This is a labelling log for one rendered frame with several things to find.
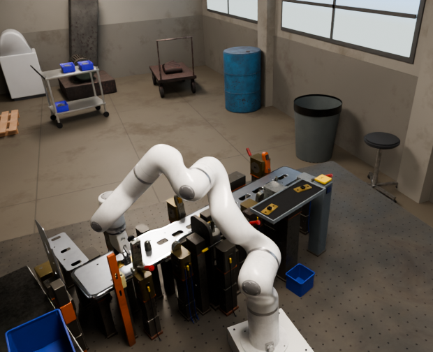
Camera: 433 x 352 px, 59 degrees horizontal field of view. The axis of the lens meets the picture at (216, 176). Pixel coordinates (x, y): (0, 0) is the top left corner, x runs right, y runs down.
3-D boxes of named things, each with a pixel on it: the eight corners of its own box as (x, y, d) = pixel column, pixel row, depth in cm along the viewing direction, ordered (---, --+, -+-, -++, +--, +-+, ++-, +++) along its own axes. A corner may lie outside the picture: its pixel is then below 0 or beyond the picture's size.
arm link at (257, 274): (281, 297, 148) (281, 245, 138) (269, 333, 133) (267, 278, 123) (251, 290, 152) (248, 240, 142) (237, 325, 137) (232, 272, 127)
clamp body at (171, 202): (178, 244, 223) (172, 193, 206) (191, 254, 215) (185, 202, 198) (169, 250, 219) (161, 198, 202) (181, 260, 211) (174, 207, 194)
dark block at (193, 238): (202, 302, 184) (195, 231, 164) (211, 310, 180) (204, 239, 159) (193, 307, 182) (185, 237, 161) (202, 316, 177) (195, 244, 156)
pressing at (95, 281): (281, 164, 241) (281, 162, 240) (310, 177, 225) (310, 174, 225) (68, 273, 165) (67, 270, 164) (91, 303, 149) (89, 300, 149)
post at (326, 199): (314, 244, 217) (320, 176, 195) (326, 250, 211) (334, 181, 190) (306, 250, 212) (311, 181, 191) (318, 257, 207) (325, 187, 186)
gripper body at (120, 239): (130, 228, 156) (134, 249, 162) (117, 218, 163) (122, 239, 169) (113, 236, 152) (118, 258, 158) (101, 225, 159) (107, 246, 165)
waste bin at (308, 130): (346, 159, 453) (352, 104, 420) (306, 168, 438) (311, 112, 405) (319, 142, 497) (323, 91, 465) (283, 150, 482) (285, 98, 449)
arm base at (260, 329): (296, 352, 146) (297, 316, 139) (249, 366, 143) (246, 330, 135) (276, 316, 163) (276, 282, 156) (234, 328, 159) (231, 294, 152)
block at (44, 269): (72, 316, 180) (52, 258, 163) (79, 327, 175) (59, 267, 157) (56, 326, 176) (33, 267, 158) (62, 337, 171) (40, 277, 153)
